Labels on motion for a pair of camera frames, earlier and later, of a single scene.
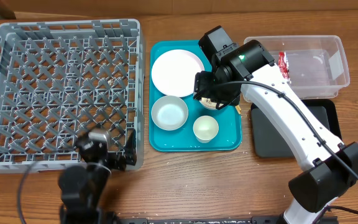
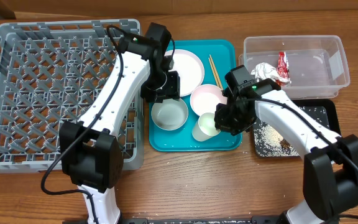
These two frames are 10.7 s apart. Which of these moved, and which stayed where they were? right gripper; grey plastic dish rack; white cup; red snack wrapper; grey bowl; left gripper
Moved: left gripper; right gripper
Stayed: grey plastic dish rack; red snack wrapper; white cup; grey bowl
